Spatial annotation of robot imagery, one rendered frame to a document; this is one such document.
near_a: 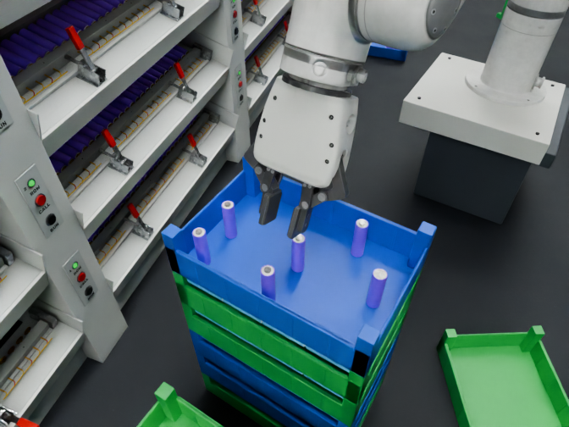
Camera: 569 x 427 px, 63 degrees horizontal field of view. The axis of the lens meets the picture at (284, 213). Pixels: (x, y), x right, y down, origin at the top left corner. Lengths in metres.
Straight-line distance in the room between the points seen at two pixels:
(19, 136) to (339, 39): 0.46
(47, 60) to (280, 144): 0.47
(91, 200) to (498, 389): 0.88
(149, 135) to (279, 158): 0.57
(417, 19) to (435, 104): 0.73
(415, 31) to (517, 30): 0.78
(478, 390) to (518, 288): 0.30
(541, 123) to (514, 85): 0.12
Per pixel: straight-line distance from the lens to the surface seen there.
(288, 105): 0.49
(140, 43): 0.96
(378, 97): 1.78
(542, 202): 1.51
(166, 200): 1.16
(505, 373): 1.12
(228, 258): 0.67
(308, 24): 0.47
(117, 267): 1.06
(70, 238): 0.87
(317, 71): 0.46
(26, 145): 0.75
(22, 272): 0.85
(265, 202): 0.54
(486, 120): 1.13
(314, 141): 0.49
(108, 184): 0.95
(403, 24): 0.42
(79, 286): 0.92
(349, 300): 0.63
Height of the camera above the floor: 0.93
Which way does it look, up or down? 46 degrees down
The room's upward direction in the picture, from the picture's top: straight up
